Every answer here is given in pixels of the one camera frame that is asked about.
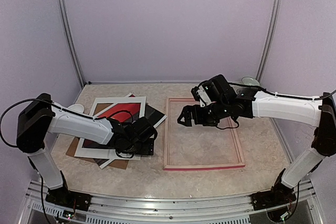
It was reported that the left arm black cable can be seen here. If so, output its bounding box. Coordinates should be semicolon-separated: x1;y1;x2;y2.
0;99;69;147

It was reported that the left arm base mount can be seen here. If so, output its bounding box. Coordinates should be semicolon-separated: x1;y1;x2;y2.
46;172;92;211

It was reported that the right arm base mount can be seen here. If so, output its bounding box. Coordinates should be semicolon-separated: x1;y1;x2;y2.
250;177;297;211

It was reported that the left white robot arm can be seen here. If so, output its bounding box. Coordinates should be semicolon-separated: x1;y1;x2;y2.
16;93;158;206

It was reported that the pink wooden picture frame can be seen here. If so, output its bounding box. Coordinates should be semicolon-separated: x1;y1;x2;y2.
163;98;246;171

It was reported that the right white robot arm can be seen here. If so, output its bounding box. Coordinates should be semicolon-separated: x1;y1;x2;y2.
177;74;335;205

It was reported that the left aluminium corner post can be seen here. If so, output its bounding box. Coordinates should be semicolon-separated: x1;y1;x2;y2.
57;0;86;88

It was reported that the pale green ceramic bowl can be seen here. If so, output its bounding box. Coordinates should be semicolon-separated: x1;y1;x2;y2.
241;77;260;86

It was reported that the white swirl pattern plate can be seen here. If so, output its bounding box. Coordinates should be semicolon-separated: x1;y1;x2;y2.
229;82;259;97

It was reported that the brown cardboard backing board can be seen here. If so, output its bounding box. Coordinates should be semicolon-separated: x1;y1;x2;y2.
66;98;129;169

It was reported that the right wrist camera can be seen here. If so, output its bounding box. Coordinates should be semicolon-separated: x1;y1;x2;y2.
191;85;211;107

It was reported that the aluminium front rail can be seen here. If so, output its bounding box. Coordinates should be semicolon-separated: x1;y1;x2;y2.
18;179;323;224

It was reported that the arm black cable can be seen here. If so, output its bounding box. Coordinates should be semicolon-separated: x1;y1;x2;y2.
228;82;336;101
0;99;69;147

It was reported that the orange white bowl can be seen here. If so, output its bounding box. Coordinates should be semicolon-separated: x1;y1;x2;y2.
68;104;85;113

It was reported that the right aluminium corner post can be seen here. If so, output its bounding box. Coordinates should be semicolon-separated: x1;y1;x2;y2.
256;0;281;83

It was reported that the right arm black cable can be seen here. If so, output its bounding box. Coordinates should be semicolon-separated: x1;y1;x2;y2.
228;82;336;101

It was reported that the white photo mat border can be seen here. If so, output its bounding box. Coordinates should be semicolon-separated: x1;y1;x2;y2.
74;97;146;160

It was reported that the aluminium corner post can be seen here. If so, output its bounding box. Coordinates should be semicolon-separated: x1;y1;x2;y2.
256;0;281;83
57;0;86;88

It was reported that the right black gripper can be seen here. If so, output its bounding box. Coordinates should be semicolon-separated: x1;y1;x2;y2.
177;99;229;127

